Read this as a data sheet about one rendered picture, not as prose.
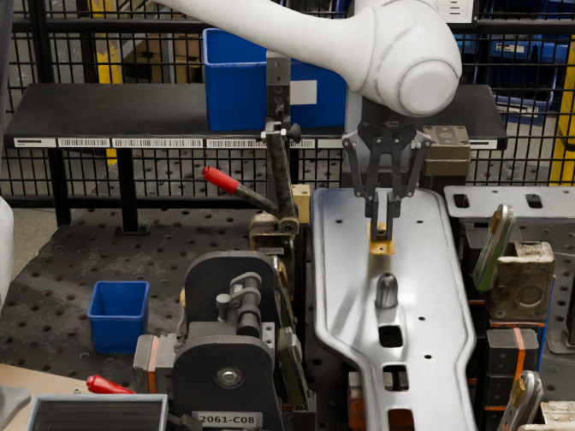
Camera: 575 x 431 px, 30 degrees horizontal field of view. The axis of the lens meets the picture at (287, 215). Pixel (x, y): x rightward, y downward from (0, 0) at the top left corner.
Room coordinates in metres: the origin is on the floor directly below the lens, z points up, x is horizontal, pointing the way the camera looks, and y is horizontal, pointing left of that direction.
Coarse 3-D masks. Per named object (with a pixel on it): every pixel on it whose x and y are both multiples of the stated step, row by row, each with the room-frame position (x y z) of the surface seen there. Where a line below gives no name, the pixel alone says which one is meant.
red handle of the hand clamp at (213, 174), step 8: (208, 168) 1.36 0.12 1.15; (208, 176) 1.35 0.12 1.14; (216, 176) 1.36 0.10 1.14; (224, 176) 1.36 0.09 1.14; (216, 184) 1.35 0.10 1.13; (224, 184) 1.35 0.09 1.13; (232, 184) 1.36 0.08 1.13; (232, 192) 1.35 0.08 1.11; (240, 192) 1.36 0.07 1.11; (248, 192) 1.36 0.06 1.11; (248, 200) 1.36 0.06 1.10; (256, 200) 1.36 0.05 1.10; (264, 200) 1.36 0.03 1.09; (264, 208) 1.36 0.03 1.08; (272, 208) 1.36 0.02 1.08
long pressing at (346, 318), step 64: (320, 192) 1.54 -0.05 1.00; (384, 192) 1.54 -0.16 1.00; (320, 256) 1.35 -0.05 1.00; (384, 256) 1.35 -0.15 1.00; (448, 256) 1.35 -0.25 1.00; (320, 320) 1.19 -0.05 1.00; (384, 320) 1.19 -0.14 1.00; (448, 320) 1.20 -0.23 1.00; (384, 384) 1.06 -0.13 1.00; (448, 384) 1.06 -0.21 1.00
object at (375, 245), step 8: (368, 224) 1.40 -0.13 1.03; (384, 224) 1.40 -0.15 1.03; (368, 232) 1.38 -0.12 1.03; (376, 232) 1.37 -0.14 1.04; (384, 232) 1.37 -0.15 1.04; (376, 240) 1.36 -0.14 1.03; (384, 240) 1.36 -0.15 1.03; (392, 240) 1.36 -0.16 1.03; (376, 248) 1.34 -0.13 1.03; (384, 248) 1.34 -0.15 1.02; (392, 248) 1.34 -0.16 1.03
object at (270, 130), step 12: (264, 132) 1.36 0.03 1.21; (276, 132) 1.35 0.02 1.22; (288, 132) 1.36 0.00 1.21; (300, 132) 1.37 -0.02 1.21; (276, 144) 1.35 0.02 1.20; (276, 156) 1.35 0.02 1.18; (276, 168) 1.35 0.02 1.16; (288, 168) 1.38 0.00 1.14; (276, 180) 1.35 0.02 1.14; (288, 180) 1.35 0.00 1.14; (276, 192) 1.35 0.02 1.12; (288, 192) 1.35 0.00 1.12; (288, 204) 1.35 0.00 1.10; (288, 216) 1.35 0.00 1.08
